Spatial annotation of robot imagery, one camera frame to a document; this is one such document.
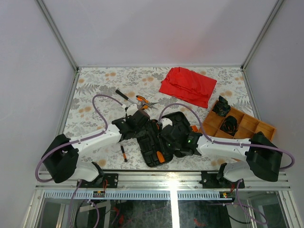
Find aluminium front rail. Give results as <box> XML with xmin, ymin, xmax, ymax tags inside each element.
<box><xmin>36</xmin><ymin>171</ymin><xmax>291</xmax><ymax>200</ymax></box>

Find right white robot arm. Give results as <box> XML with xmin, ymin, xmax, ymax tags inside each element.
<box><xmin>158</xmin><ymin>125</ymin><xmax>282</xmax><ymax>188</ymax></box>

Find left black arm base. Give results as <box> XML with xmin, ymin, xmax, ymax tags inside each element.
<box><xmin>89</xmin><ymin>162</ymin><xmax>119</xmax><ymax>189</ymax></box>

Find small orange black screwdriver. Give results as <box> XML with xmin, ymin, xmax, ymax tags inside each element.
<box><xmin>121</xmin><ymin>145</ymin><xmax>128</xmax><ymax>162</ymax></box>

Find wooden compartment tray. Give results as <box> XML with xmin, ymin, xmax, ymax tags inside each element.
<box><xmin>199</xmin><ymin>100</ymin><xmax>276</xmax><ymax>141</ymax></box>

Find orange black pliers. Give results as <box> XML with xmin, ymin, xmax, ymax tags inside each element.
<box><xmin>136</xmin><ymin>95</ymin><xmax>158</xmax><ymax>110</ymax></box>

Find black plastic tool case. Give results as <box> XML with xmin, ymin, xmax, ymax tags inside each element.
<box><xmin>137</xmin><ymin>112</ymin><xmax>202</xmax><ymax>168</ymax></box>

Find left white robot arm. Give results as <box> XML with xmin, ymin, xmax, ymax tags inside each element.
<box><xmin>40</xmin><ymin>110</ymin><xmax>150</xmax><ymax>188</ymax></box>

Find red folded cloth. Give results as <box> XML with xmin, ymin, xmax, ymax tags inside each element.
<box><xmin>159</xmin><ymin>67</ymin><xmax>217</xmax><ymax>108</ymax></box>

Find black handled hammer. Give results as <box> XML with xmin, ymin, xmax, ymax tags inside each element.
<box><xmin>115</xmin><ymin>89</ymin><xmax>135</xmax><ymax>104</ymax></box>

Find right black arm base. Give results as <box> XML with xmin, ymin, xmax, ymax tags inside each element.
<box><xmin>199</xmin><ymin>163</ymin><xmax>245</xmax><ymax>189</ymax></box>

